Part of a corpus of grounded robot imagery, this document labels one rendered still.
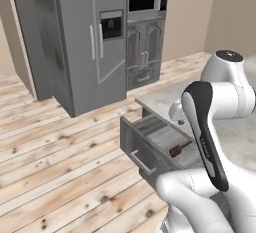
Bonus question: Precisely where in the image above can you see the grey double door fridge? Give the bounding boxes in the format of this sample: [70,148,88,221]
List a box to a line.
[8,0,129,118]

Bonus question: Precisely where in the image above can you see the silver microwave oven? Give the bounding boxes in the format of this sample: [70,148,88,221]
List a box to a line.
[126,0,171,22]

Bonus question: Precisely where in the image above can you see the silver drawer handle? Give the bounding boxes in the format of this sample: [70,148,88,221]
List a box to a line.
[129,149,157,176]

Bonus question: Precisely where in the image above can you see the grey cupboard run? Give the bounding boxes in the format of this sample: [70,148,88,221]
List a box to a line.
[126,18,167,92]

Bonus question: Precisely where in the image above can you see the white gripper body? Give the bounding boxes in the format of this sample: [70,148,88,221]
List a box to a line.
[168,98,188,123]

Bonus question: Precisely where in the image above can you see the brown handled knife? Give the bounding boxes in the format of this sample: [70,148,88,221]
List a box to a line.
[168,139,195,159]

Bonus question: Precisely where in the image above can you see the grey open drawer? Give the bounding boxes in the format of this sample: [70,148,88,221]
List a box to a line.
[119,111,205,189]

